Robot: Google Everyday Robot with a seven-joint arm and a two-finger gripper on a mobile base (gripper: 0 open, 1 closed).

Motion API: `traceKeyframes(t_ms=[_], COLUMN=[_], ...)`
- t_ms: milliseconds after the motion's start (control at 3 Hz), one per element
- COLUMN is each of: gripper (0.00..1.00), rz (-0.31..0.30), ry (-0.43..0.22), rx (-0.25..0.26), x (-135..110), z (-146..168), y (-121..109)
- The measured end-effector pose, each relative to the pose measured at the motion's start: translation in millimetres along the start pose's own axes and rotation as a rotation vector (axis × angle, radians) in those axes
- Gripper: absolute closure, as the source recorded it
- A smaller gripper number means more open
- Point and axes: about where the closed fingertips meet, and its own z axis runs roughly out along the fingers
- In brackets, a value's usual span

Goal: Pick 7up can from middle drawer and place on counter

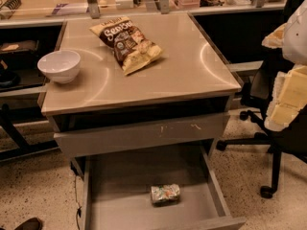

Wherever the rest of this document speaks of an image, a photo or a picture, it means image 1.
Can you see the dark shoe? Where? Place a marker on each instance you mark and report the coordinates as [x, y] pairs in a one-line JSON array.
[[30, 224]]

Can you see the brown chips bag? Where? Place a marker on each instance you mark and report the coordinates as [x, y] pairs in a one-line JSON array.
[[131, 48]]

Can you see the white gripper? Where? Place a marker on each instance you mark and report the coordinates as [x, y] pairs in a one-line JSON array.
[[295, 37]]

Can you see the closed grey top drawer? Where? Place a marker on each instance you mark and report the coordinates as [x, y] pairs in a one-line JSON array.
[[142, 135]]

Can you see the crushed 7up soda can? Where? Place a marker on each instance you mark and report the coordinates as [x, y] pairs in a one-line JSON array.
[[164, 193]]

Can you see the grey drawer cabinet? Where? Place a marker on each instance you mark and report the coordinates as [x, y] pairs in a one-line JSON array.
[[190, 79]]

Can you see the white ceramic bowl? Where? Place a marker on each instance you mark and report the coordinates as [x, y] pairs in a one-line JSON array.
[[60, 66]]

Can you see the open grey middle drawer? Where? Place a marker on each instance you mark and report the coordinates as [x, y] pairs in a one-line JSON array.
[[117, 191]]

